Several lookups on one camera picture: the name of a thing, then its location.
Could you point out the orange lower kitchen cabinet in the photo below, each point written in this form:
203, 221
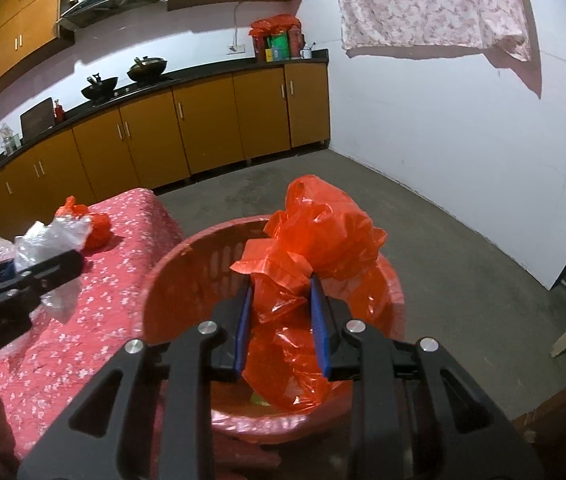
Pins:
213, 120

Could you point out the green box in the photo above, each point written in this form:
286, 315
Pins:
278, 49

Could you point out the wooden chair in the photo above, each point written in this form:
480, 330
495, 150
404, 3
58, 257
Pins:
558, 410

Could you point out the clear plastic bag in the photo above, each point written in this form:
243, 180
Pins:
48, 241

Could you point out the red plastic basket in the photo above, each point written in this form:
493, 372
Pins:
183, 265

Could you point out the red container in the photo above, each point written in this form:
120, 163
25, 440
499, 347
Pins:
296, 42

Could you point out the red floral tablecloth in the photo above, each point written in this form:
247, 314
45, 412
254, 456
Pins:
113, 285

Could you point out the white mug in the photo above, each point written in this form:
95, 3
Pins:
306, 53

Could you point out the white wall socket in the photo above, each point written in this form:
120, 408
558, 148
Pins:
236, 49

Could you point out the small knotted red plastic bag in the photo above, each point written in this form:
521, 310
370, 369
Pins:
98, 227

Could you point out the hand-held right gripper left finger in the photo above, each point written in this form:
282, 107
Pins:
243, 331

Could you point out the black wok with lid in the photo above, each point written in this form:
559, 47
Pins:
147, 69

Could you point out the black cutting board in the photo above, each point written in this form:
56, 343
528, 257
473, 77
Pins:
37, 119

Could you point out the large red plastic bag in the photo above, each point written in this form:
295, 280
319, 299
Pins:
323, 230

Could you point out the black range hood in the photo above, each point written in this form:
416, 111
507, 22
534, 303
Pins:
108, 2

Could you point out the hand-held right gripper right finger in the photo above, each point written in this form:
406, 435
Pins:
319, 331

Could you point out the pink floral hanging sheet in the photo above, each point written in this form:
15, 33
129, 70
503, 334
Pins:
428, 5

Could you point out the black open wok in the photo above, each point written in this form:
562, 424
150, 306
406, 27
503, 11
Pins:
99, 91

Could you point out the small red bottle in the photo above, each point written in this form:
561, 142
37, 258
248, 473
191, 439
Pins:
59, 112

